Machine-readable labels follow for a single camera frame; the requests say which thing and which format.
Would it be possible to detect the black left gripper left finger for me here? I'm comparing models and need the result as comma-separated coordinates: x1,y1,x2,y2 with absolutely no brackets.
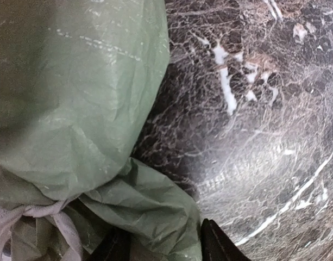
87,227,131,261

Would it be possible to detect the white printed ribbon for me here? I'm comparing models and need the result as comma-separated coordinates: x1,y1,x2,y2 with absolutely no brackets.
0,200,83,260

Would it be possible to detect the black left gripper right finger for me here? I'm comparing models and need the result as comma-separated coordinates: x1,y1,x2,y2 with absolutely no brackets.
200,219,251,261

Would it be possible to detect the green wrapping paper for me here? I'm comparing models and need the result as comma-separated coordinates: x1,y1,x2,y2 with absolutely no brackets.
0,1,202,260

